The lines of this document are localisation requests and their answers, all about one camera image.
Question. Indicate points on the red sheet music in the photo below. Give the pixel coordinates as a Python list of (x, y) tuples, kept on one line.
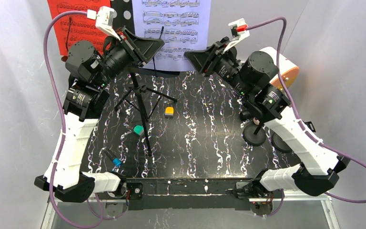
[(73, 28)]

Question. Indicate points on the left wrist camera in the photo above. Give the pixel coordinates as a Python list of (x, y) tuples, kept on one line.
[(103, 20)]

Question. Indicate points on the white round drum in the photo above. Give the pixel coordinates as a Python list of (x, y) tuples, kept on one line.
[(288, 70)]

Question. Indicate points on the black music stand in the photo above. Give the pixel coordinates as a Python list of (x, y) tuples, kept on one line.
[(142, 110)]

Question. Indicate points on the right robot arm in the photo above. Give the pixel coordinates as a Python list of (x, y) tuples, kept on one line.
[(318, 170)]

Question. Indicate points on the blue small block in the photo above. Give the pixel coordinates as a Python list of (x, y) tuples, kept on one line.
[(114, 159)]

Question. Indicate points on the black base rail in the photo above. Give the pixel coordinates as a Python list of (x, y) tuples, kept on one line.
[(180, 193)]

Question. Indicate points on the white sheet music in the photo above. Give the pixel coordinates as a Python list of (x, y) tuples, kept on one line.
[(182, 25)]

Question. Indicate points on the green small block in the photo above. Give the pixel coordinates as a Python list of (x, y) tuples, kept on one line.
[(138, 130)]

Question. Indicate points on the orange small block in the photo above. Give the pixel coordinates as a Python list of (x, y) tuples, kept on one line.
[(169, 112)]

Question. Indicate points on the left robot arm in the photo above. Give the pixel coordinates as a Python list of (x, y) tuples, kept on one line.
[(64, 176)]

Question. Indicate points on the tall black mic stand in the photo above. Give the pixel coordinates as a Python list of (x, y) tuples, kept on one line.
[(254, 133)]

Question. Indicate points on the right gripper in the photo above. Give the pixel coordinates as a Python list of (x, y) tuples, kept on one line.
[(214, 58)]

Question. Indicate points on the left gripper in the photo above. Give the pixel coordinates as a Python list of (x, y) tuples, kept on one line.
[(133, 47)]

